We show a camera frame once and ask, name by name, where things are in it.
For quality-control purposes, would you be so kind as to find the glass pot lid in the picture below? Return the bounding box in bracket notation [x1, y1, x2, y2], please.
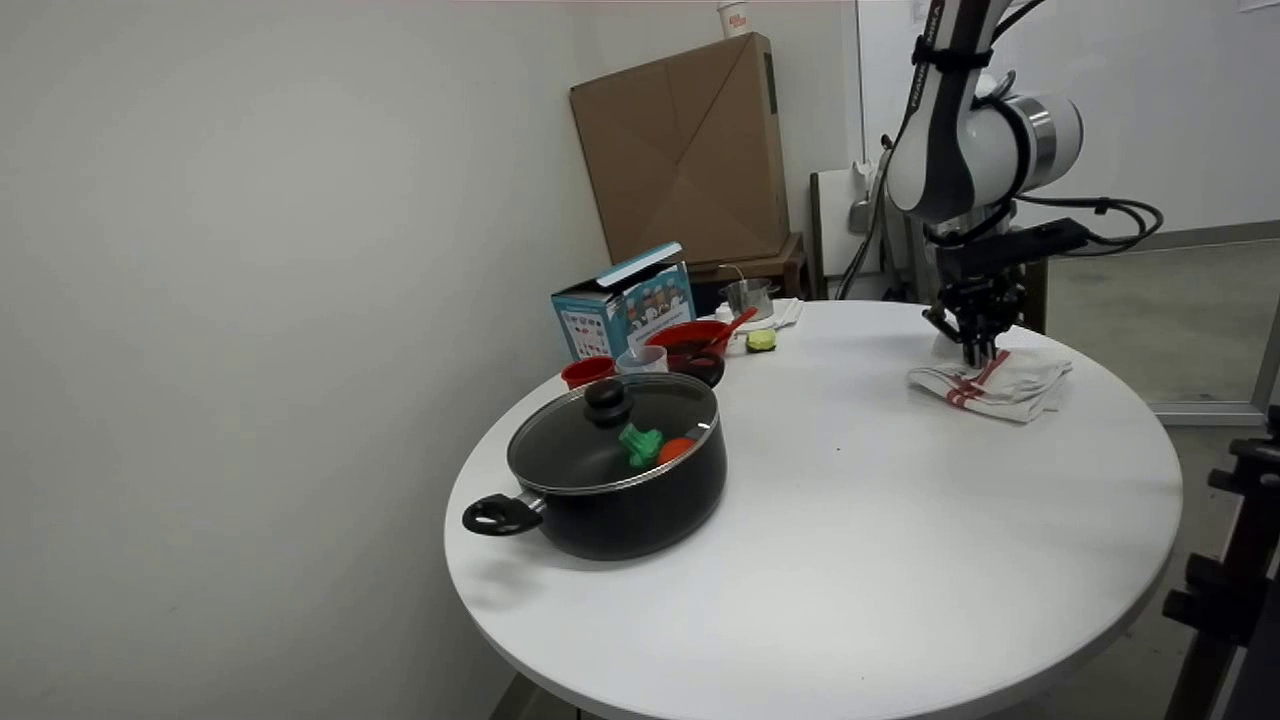
[510, 372, 724, 496]

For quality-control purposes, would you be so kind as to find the red bowl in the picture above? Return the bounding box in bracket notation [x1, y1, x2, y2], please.
[651, 320, 729, 384]

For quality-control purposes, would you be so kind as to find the yellow green sponge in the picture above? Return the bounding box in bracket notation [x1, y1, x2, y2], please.
[746, 329, 775, 356]

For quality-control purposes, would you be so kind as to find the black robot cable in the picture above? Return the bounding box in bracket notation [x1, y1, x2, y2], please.
[1015, 194, 1167, 262]

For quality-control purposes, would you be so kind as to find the black camera tripod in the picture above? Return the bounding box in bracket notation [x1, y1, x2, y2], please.
[1166, 409, 1280, 720]

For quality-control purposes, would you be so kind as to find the white towel with red stripes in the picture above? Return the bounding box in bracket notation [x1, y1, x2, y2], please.
[908, 350, 1073, 424]

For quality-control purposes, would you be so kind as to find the black chair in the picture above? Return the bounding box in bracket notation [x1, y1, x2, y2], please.
[1011, 230, 1048, 332]

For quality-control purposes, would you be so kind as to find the black cooking pot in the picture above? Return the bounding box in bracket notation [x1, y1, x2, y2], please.
[459, 367, 734, 564]

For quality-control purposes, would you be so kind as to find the orange toy in pot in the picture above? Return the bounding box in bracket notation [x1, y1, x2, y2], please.
[661, 437, 698, 464]

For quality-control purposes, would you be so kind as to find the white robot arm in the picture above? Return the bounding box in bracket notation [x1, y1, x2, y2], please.
[887, 0, 1088, 367]

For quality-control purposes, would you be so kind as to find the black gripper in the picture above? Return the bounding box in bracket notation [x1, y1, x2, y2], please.
[928, 219, 1088, 367]

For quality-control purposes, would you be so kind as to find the large cardboard box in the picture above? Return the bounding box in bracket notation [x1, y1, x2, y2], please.
[570, 32, 789, 266]

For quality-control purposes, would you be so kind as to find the blue and white carton box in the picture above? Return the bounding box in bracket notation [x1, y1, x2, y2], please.
[554, 239, 698, 361]

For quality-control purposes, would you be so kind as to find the green toy in pot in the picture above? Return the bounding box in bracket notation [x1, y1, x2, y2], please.
[620, 424, 663, 469]

